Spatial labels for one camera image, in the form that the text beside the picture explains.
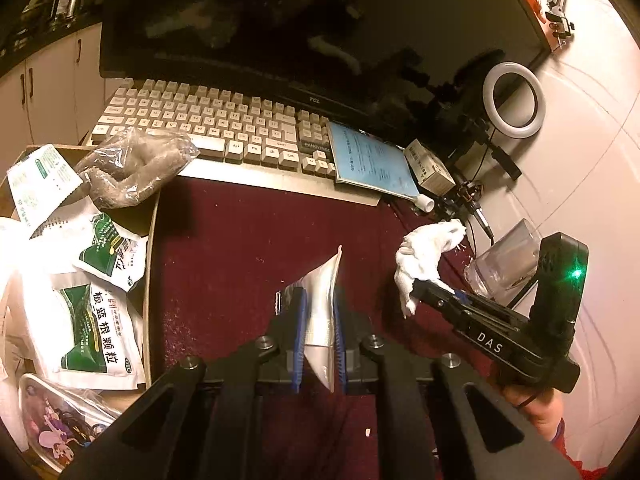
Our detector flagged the cartoon print clear pouch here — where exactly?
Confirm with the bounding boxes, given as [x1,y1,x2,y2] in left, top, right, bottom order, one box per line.
[18,374,120,472]

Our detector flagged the red right sleeve forearm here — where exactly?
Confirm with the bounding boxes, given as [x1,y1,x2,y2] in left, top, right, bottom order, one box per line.
[549,416,609,480]

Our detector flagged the person's right hand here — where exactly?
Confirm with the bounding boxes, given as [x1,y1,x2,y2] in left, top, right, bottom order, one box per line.
[501,386,564,441]

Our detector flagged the white cardboard box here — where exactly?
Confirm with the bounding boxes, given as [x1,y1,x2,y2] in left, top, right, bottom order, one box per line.
[404,140,456,196]

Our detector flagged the brown plush towel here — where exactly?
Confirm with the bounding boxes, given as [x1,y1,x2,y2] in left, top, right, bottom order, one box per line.
[75,127,200,209]

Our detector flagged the green white medicine sachet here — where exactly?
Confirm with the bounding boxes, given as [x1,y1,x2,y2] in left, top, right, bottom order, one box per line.
[76,212,149,292]

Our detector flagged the white ring light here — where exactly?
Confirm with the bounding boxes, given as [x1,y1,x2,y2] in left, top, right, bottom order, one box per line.
[482,62,547,140]

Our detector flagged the beige mechanical keyboard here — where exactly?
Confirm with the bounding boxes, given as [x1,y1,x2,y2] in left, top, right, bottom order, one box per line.
[89,77,338,179]

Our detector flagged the blue paper booklet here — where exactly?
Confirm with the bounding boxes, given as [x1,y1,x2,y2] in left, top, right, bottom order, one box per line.
[329,122,419,200]

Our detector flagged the small white bottle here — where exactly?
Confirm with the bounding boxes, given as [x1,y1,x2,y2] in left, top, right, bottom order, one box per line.
[413,194,435,214]

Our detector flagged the orange black small gadget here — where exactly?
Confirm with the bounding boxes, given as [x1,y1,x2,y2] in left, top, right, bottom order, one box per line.
[454,180,484,209]

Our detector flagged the clear glass cup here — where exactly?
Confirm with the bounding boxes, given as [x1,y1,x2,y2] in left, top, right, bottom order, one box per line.
[463,219,540,306]

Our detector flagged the black TCL monitor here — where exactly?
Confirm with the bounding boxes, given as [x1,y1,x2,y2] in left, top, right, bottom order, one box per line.
[100,0,550,131]

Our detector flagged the dark blue wipes packet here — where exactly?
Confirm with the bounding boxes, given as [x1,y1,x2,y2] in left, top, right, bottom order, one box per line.
[274,246,342,392]

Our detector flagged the white knotted cloth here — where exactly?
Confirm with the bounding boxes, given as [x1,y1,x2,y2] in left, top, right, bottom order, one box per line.
[394,219,466,318]

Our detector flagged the white green paper packet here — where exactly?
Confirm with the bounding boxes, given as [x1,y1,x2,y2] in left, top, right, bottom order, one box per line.
[6,144,82,235]

